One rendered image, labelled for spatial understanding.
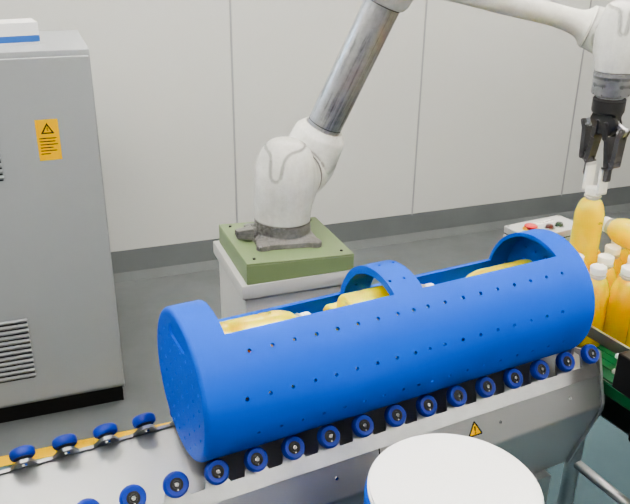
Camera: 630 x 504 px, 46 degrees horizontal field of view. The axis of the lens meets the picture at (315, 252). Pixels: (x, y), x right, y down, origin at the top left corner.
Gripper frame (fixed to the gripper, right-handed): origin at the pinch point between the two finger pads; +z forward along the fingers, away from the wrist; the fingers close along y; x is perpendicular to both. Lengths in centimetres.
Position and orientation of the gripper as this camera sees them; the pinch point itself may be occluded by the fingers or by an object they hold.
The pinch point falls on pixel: (596, 178)
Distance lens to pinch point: 197.4
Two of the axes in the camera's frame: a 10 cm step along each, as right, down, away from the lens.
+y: 4.5, 3.7, -8.1
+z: -0.1, 9.1, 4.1
